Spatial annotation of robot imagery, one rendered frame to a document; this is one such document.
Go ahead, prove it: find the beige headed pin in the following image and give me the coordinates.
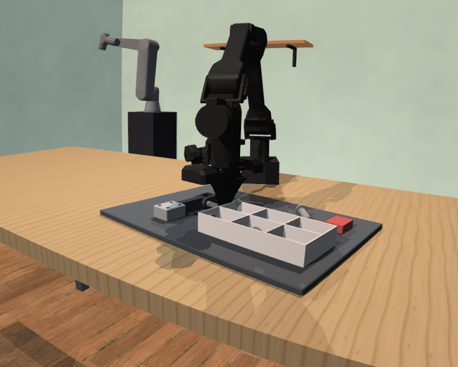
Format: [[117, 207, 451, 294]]
[[295, 204, 311, 219]]

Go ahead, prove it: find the red block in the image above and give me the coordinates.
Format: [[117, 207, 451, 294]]
[[325, 216, 353, 233]]

